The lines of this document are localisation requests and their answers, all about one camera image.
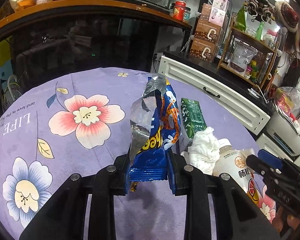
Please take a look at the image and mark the white tissue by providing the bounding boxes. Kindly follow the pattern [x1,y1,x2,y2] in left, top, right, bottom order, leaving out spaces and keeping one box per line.
[181,126,222,175]

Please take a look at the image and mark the small glass jar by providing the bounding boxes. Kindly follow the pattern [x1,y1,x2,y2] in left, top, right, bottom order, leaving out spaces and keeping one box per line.
[182,6,192,22]

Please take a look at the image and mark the drink bottle with orange label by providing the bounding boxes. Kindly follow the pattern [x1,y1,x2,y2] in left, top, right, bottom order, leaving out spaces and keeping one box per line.
[212,138,263,209]

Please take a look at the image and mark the red tin can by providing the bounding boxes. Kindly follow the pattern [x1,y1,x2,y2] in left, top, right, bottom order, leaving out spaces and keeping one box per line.
[172,1,187,21]

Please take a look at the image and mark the white printer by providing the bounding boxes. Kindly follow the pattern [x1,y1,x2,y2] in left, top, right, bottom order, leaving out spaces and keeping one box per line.
[265,110,300,155]

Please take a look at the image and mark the green drink carton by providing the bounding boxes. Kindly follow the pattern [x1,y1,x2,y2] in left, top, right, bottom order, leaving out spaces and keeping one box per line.
[179,98,207,153]

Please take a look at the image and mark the pink leaflet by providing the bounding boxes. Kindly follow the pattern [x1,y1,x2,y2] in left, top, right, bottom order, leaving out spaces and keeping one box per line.
[212,0,229,12]

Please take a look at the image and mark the dark pouch with white label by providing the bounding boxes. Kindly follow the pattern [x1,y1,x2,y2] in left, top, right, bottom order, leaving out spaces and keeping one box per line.
[227,41,255,70]

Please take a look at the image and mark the wooden counter shelf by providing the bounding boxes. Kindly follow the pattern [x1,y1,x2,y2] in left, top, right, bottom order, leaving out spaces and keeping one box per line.
[0,4,193,39]

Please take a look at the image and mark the badminton racket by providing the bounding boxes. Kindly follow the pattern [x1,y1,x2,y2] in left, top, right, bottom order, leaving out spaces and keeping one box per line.
[2,87,23,111]

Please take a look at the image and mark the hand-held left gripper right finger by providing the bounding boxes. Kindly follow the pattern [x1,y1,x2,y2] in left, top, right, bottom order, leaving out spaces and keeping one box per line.
[166,152,282,240]

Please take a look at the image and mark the brown printed box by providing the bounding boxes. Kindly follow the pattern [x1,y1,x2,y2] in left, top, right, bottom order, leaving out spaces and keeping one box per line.
[190,39,219,63]
[194,20,223,44]

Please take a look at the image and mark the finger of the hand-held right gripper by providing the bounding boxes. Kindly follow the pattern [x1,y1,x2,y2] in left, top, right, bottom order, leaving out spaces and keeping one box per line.
[259,150,283,170]
[247,154,274,180]

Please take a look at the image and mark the blue foil snack bag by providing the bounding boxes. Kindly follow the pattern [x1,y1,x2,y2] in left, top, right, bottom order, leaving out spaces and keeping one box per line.
[129,74,182,193]

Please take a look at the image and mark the purple floral tablecloth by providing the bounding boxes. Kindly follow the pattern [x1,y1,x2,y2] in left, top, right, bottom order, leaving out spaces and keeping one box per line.
[0,67,277,233]

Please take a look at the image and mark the black hanging wig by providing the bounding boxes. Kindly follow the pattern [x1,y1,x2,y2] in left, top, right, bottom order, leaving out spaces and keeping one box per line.
[282,57,300,88]

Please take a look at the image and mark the brown box with leaflets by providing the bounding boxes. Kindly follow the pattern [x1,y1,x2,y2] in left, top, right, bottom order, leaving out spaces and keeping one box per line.
[200,4,227,28]

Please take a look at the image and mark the green plastic bottle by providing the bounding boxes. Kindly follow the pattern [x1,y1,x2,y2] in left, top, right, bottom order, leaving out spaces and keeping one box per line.
[256,21,264,40]

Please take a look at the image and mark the white umbrella handle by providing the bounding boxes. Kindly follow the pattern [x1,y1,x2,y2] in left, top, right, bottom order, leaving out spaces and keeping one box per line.
[7,74,18,101]

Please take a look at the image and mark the plastic bag with red contents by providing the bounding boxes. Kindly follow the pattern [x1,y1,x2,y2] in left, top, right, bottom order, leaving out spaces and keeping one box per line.
[274,87,300,113]

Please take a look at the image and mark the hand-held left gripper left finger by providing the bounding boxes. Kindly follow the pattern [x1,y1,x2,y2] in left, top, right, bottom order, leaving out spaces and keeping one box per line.
[19,152,130,240]

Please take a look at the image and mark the white vanity cabinet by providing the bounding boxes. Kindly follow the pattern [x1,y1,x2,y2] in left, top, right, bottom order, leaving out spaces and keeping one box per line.
[158,55,300,170]

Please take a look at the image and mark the red embroidered round hat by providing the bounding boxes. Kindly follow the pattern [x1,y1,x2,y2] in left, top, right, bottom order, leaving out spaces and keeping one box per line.
[275,1,300,32]

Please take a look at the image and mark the wooden rack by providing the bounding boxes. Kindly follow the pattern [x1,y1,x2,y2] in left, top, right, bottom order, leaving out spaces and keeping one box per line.
[217,26,278,88]

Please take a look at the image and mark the ornate headdress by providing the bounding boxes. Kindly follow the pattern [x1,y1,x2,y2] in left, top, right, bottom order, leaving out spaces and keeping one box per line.
[244,0,275,22]

